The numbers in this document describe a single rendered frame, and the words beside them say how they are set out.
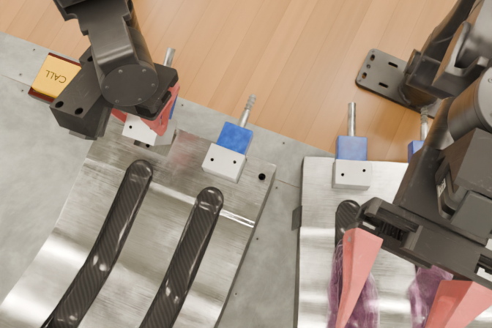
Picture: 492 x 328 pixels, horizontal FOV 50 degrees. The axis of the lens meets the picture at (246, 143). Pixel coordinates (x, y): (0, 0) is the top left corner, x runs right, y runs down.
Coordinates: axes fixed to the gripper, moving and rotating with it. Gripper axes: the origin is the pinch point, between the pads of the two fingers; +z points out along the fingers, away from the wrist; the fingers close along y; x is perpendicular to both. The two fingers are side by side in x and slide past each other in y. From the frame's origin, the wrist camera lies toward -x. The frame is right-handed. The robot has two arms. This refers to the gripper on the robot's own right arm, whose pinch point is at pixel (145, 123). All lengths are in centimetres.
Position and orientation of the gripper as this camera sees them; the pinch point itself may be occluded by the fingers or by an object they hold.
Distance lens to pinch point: 72.4
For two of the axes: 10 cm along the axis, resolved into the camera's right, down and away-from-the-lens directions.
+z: 0.6, 5.9, 8.1
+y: 9.1, 3.0, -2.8
